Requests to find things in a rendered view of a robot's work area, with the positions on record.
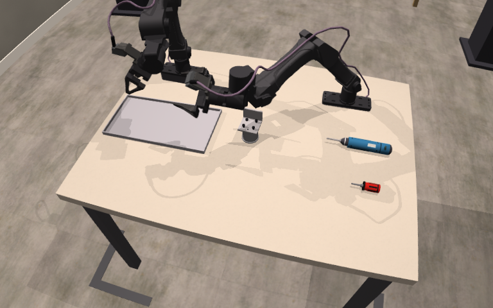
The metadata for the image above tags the dark grey cylinder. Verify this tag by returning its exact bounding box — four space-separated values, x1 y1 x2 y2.
241 132 259 144

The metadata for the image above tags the red screwdriver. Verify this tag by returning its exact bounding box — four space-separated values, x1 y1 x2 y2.
353 182 381 193

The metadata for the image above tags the grey l-shaped bracket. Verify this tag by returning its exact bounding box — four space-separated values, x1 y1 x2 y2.
238 107 263 135

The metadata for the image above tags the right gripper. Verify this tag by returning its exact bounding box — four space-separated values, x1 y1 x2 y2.
115 42 151 95

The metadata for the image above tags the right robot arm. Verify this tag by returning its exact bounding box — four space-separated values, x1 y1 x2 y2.
139 0 200 77

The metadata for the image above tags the blue electric screwdriver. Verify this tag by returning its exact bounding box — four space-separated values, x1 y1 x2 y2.
327 137 392 155

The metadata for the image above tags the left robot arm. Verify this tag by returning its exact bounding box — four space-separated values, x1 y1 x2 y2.
224 30 372 110

